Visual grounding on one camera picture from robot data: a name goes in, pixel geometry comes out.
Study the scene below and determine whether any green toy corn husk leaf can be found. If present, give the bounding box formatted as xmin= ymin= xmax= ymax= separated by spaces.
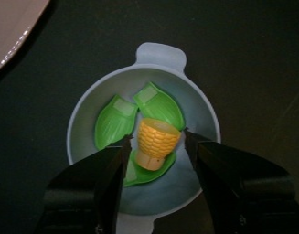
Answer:
xmin=93 ymin=93 xmax=139 ymax=152
xmin=133 ymin=80 xmax=188 ymax=132
xmin=122 ymin=148 xmax=178 ymax=188

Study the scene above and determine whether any light blue handled bowl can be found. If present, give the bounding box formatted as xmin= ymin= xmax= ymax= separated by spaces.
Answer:
xmin=65 ymin=41 xmax=222 ymax=234

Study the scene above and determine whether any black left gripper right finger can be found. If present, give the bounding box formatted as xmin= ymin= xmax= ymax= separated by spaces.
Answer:
xmin=182 ymin=127 xmax=299 ymax=234

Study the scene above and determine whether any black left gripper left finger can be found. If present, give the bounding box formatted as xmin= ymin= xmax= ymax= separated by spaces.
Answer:
xmin=35 ymin=133 xmax=135 ymax=234

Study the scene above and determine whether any white plate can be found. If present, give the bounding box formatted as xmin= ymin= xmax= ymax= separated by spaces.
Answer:
xmin=0 ymin=0 xmax=51 ymax=76

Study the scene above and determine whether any yellow toy corn piece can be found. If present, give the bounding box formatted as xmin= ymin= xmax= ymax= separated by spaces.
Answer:
xmin=135 ymin=118 xmax=182 ymax=172

